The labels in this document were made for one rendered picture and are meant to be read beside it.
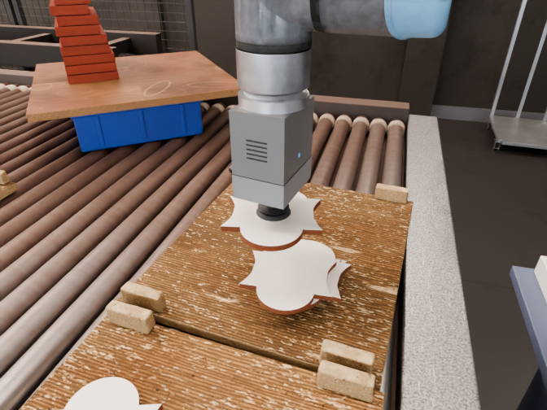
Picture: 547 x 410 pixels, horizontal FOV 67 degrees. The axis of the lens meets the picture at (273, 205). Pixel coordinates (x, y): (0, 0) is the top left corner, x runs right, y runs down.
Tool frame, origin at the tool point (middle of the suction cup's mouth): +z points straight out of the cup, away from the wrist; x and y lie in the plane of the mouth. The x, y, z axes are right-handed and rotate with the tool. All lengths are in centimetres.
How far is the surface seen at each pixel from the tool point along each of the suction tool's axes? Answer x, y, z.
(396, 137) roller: 5, -66, 13
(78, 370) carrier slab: -13.8, 21.6, 11.0
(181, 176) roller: -33.4, -24.1, 12.9
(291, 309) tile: 5.3, 6.2, 7.6
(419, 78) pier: -21, -352, 68
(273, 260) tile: -0.6, -1.1, 7.6
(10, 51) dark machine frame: -150, -72, 5
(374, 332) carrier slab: 14.7, 2.3, 11.0
